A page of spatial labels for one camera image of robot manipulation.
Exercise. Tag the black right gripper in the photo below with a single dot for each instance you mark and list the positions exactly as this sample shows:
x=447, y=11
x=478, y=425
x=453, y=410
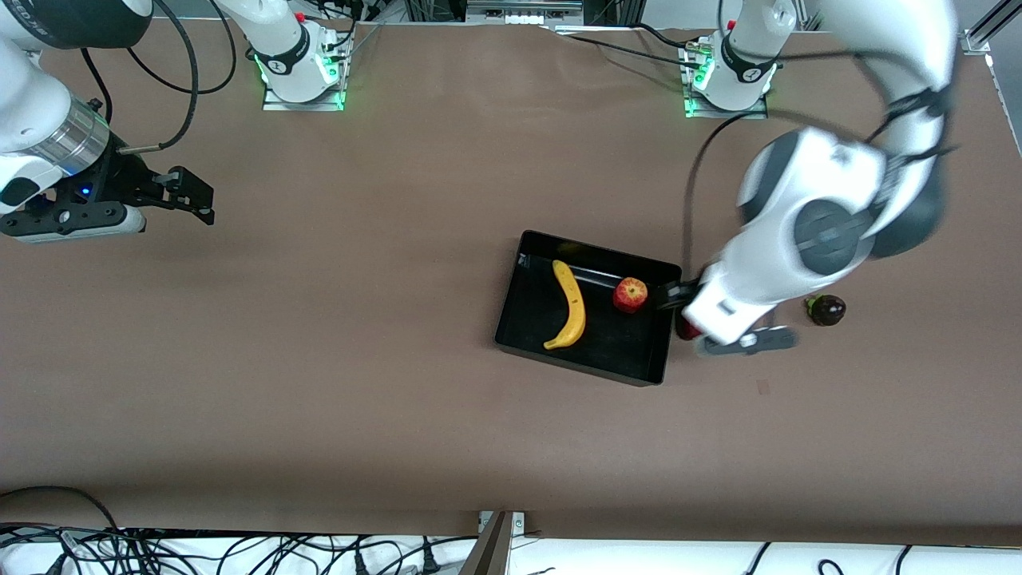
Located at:
x=121, y=180

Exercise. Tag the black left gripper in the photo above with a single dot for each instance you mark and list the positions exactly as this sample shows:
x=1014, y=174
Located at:
x=677, y=295

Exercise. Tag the red yellow apple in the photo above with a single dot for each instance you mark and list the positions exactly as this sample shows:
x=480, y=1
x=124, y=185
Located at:
x=631, y=295

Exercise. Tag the black rectangular plastic box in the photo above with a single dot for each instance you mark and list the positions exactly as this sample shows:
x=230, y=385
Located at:
x=595, y=339

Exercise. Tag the yellow banana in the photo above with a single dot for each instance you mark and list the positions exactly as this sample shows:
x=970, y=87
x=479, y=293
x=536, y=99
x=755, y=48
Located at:
x=573, y=311

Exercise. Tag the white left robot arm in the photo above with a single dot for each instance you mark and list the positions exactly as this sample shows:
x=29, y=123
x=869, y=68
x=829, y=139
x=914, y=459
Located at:
x=822, y=231

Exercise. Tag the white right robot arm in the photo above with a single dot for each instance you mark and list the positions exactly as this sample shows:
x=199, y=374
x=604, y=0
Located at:
x=32, y=104

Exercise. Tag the red yellow mango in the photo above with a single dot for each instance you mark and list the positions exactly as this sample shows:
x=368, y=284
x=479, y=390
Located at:
x=687, y=327

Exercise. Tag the dark purple eggplant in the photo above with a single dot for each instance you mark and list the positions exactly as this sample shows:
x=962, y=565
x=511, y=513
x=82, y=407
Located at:
x=827, y=310

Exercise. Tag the dark angled metal bar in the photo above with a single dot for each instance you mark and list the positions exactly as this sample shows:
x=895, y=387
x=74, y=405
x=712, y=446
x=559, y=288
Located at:
x=489, y=551

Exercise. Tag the white power strip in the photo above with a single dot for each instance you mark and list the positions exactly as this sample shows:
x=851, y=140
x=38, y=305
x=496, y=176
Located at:
x=523, y=9

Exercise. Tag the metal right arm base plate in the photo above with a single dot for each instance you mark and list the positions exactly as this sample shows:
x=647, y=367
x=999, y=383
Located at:
x=319, y=106

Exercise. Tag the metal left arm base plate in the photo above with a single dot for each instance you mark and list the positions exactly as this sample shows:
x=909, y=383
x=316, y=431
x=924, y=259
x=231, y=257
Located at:
x=750, y=114

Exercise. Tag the small metal table bracket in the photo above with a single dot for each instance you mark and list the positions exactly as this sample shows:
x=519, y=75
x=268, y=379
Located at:
x=519, y=523

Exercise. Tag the aluminium frame corner profile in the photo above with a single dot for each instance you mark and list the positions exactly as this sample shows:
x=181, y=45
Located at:
x=986, y=28

